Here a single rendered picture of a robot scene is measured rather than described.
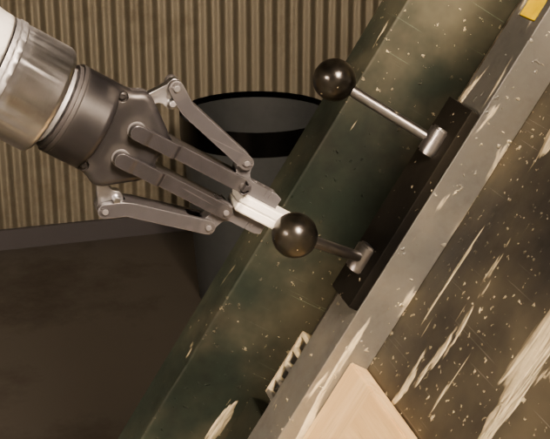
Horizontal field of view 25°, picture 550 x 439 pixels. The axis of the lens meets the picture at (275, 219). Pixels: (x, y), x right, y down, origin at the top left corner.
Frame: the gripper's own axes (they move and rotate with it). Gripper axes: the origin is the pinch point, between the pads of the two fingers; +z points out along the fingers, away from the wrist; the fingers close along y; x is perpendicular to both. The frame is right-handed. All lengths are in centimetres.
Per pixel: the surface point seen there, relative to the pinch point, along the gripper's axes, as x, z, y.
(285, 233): 4.7, 0.0, -0.1
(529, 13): -1.6, 11.5, -25.5
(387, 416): 10.8, 13.6, 8.4
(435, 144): -0.6, 10.1, -12.0
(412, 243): 0.9, 12.6, -3.7
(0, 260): -358, 68, 128
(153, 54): -372, 83, 34
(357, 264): -0.7, 9.9, 0.5
